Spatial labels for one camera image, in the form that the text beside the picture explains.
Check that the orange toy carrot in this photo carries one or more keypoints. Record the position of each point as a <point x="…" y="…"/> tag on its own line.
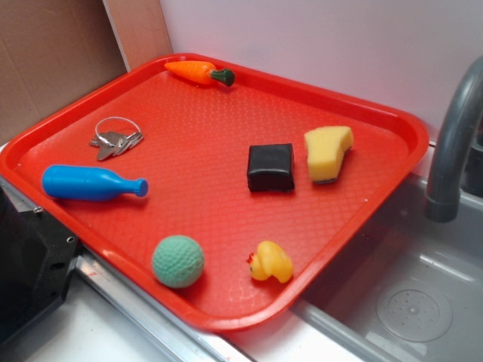
<point x="201" y="72"/>

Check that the brown cardboard panel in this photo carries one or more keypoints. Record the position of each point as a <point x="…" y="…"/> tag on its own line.
<point x="52" y="54"/>

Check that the red plastic tray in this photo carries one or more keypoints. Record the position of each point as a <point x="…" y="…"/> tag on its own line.
<point x="195" y="158"/>

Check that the yellow rubber duck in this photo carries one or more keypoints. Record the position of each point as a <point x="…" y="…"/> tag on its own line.
<point x="270" y="261"/>

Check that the grey toy faucet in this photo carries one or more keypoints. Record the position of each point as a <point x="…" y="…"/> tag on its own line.
<point x="457" y="161"/>

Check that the yellow sponge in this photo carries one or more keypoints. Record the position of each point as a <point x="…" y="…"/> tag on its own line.
<point x="326" y="148"/>

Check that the silver key bunch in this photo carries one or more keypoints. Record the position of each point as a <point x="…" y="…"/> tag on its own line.
<point x="113" y="143"/>

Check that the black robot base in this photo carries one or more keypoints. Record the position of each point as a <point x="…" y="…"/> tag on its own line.
<point x="37" y="259"/>

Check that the black square block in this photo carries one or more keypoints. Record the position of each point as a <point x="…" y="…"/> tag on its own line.
<point x="270" y="168"/>

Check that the green textured ball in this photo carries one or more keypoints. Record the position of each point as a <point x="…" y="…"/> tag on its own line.
<point x="178" y="261"/>

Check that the grey toy sink basin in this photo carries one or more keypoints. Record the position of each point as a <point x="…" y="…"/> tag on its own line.
<point x="404" y="288"/>

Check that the blue plastic bottle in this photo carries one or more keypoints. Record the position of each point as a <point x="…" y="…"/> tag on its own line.
<point x="89" y="183"/>

